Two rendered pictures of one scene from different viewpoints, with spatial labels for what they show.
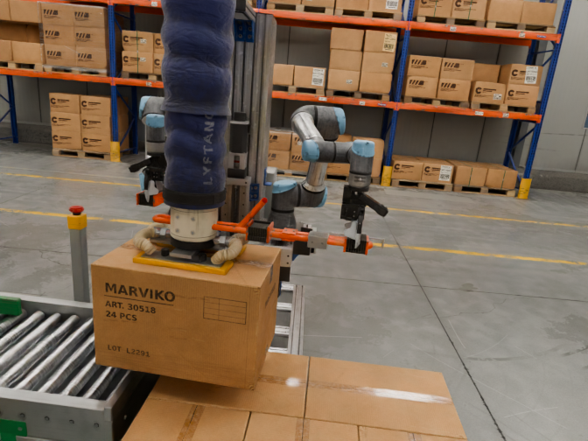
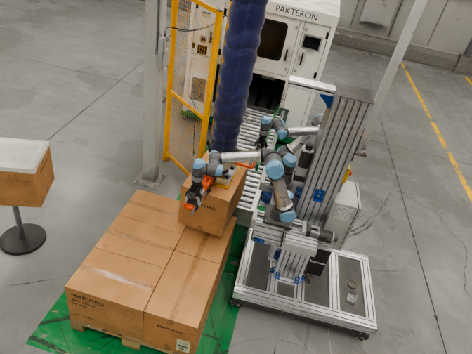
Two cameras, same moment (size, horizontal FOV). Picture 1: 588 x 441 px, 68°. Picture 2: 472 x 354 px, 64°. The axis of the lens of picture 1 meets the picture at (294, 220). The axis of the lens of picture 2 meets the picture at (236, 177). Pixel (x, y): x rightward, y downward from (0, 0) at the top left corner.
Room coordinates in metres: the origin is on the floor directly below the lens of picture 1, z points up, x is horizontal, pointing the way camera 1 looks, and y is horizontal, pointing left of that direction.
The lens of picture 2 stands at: (1.83, -2.16, 2.94)
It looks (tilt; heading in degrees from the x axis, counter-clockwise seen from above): 36 degrees down; 93
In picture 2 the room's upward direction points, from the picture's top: 12 degrees clockwise
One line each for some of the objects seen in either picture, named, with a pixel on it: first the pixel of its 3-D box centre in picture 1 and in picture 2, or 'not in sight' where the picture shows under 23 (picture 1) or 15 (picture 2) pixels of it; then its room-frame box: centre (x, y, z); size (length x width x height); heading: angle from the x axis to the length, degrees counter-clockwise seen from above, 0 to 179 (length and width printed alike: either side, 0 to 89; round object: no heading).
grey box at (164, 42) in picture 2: not in sight; (164, 51); (0.72, 1.36, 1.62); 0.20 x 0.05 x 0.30; 87
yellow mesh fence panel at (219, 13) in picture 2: not in sight; (187, 99); (0.93, 1.61, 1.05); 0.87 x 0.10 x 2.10; 139
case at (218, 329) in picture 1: (193, 303); (214, 191); (1.55, 0.36, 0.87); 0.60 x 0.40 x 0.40; 83
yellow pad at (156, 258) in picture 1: (183, 257); not in sight; (1.46, 0.38, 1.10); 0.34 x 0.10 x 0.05; 83
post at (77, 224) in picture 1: (82, 303); not in sight; (2.12, 1.10, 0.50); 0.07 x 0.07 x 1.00; 87
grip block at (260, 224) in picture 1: (259, 231); (209, 176); (1.52, 0.12, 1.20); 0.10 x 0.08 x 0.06; 173
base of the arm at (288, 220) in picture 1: (282, 216); (280, 210); (2.11, 0.06, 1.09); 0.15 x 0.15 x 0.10
